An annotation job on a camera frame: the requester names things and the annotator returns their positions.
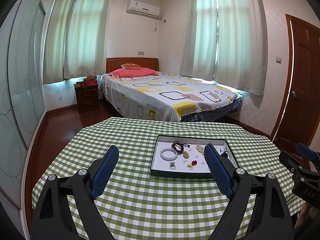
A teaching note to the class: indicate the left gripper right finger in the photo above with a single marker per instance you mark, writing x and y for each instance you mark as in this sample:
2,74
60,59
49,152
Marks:
270,217

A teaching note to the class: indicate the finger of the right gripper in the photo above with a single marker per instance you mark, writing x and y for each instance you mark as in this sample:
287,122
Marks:
307,152

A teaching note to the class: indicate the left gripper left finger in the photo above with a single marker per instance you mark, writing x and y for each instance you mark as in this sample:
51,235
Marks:
53,218

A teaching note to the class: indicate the small gold red charm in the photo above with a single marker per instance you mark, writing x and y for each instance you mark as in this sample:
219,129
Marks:
192,164

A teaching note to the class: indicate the white jade bangle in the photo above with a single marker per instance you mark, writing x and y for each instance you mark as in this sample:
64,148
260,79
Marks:
168,154

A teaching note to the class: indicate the person right hand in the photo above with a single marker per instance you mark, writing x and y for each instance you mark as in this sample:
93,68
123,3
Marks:
302,215

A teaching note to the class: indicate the brown wooden door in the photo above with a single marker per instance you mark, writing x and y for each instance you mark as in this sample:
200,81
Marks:
298,119

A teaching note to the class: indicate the green white checkered tablecloth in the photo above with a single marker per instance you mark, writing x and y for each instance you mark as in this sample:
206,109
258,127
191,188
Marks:
137,205

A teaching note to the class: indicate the dark green tray box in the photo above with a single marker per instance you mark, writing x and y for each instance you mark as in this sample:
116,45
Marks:
188,149

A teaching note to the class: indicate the dark wooden nightstand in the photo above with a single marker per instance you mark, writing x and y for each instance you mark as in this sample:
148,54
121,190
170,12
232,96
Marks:
87,97

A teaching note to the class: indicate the right window curtain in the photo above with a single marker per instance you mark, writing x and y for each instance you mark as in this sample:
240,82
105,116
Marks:
226,42

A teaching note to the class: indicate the window curtain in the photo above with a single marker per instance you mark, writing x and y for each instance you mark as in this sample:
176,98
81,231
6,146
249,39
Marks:
226,42
75,43

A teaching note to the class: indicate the items on nightstand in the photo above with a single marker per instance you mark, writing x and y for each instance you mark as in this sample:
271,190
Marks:
90,80

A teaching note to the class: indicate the glass wardrobe door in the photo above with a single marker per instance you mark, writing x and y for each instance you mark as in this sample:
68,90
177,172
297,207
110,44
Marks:
22,102

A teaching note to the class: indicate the bed with patterned sheet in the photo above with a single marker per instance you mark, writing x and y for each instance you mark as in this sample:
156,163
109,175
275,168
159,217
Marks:
168,97

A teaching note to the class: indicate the pink pillow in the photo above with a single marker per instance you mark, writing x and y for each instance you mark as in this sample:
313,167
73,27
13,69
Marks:
138,72

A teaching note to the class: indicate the red patterned small pillow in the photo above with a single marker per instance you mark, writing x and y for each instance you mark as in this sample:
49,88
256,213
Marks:
130,66

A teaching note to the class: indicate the left window curtain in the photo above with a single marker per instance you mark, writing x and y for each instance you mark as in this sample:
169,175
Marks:
75,43

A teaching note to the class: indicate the white air conditioner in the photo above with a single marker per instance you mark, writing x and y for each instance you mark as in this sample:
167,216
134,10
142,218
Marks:
136,7

